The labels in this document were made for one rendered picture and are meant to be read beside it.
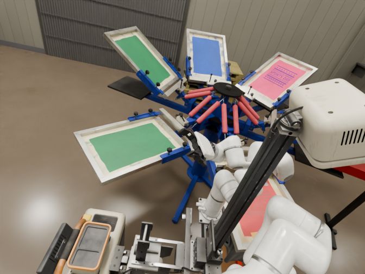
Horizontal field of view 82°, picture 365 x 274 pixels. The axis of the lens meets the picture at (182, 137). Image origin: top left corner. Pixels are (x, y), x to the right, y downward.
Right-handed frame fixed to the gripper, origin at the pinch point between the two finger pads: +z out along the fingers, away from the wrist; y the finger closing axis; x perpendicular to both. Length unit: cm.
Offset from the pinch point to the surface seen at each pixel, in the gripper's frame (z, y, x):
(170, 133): -91, -65, 55
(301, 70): -223, -115, -85
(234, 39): -327, -323, -46
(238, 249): -71, 40, 27
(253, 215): -98, 26, 18
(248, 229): -88, 32, 22
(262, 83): -204, -120, -38
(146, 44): -94, -191, 46
